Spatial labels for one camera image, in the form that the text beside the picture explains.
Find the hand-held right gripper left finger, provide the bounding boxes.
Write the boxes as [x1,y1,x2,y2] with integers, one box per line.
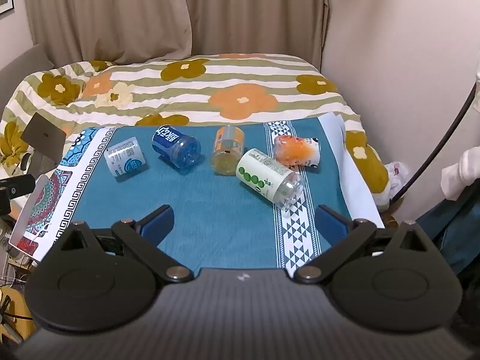
[56,204,194,283]

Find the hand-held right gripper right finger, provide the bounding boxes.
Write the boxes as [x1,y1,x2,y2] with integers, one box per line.
[293,204,430,284]

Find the green and white label cup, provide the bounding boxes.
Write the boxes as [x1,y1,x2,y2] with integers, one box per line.
[235,148,305,211]

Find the orange and white crumpled cup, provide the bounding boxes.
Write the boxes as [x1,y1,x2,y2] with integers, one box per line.
[273,135,324,169]

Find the dark blue label cup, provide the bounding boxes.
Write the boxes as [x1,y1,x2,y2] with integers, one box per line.
[151,124,201,169]

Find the orange label cup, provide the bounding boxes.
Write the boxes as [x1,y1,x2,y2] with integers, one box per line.
[210,125,245,175]

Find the teal patterned cloth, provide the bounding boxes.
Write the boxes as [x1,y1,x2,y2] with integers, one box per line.
[17,118,385,271]

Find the white plastic bag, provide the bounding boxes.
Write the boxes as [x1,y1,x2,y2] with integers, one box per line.
[385,160,412,200]

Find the blue jeans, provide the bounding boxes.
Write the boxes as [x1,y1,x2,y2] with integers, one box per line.
[415,183,480,275]

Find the white garment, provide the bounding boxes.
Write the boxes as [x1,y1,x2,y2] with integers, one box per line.
[440,60,480,202]

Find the dark grey laptop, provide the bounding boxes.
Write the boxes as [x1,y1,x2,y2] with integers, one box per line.
[20,112,67,174]

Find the floral striped blanket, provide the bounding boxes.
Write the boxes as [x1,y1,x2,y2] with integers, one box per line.
[0,53,391,211]

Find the grey headboard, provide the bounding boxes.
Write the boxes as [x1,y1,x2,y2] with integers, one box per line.
[0,44,54,115]

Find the beige curtain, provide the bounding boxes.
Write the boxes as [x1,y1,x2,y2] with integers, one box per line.
[22,0,331,73]

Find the black cable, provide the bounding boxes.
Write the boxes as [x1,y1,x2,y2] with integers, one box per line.
[389,82,480,206]

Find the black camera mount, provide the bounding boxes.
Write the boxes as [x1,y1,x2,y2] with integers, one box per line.
[0,173,37,215]

